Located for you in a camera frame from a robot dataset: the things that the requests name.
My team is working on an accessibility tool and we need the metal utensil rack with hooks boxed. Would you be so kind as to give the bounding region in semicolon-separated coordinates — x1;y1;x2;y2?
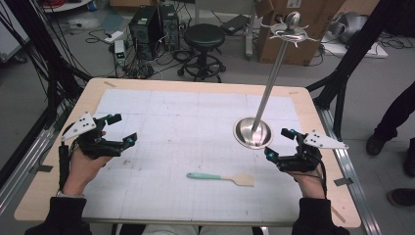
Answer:
232;11;321;151

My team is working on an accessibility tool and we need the person's left hand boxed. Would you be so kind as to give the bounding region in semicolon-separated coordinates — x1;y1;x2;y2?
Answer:
63;130;114;198

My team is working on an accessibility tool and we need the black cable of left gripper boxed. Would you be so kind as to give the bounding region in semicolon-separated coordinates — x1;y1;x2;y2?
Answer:
58;142;72;193

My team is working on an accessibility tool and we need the cardboard box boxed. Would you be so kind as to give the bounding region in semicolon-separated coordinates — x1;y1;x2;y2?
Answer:
255;0;347;67

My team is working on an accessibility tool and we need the tan tape strip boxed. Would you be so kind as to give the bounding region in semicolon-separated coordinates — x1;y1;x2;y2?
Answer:
330;205;347;225

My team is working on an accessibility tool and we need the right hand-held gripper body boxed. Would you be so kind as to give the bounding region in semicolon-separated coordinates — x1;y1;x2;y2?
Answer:
275;129;349;173

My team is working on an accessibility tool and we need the black metal frame post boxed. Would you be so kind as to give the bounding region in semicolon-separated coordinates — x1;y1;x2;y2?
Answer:
305;0;393;142
0;0;93;131

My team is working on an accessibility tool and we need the large black computer tower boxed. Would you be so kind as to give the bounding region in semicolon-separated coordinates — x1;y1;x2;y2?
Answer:
128;5;164;62

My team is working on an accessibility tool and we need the grey bag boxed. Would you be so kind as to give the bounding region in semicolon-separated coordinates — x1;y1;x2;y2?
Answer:
327;11;370;45

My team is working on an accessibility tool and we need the aluminium rail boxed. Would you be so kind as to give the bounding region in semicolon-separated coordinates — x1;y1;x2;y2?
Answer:
0;104;70;214
313;105;384;235

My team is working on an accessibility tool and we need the green-handled wooden spatula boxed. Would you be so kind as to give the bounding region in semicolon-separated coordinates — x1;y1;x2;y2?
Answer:
186;171;255;188

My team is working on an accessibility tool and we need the black round stool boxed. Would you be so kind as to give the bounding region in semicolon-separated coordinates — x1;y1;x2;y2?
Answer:
177;23;227;84

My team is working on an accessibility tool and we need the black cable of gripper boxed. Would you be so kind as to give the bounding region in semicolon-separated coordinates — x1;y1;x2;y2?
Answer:
314;153;329;199
58;142;72;193

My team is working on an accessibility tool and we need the white metal stand leg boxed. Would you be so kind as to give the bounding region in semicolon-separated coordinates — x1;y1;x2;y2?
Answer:
244;0;259;62

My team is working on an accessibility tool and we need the small white device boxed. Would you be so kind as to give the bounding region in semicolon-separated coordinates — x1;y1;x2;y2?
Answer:
113;39;127;67

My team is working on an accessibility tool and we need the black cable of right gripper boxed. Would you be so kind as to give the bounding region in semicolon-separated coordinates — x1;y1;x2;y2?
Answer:
314;153;329;199

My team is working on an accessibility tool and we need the white power strip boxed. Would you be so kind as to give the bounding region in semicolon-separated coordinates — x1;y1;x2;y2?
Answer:
103;30;125;45

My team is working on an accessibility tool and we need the person's right hand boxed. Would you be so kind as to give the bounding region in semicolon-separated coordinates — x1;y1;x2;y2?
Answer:
286;163;327;200

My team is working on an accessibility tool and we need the white grid mat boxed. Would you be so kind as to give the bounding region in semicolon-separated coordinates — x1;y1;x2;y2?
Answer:
81;88;304;223

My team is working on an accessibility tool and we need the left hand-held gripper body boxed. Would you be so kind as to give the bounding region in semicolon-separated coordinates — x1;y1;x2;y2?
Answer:
60;112;131;161

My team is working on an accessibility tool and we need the slim black computer tower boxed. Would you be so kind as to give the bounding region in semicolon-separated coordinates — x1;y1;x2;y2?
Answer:
158;3;182;53

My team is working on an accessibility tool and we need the black flat device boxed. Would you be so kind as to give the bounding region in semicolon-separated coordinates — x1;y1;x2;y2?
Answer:
220;14;252;36

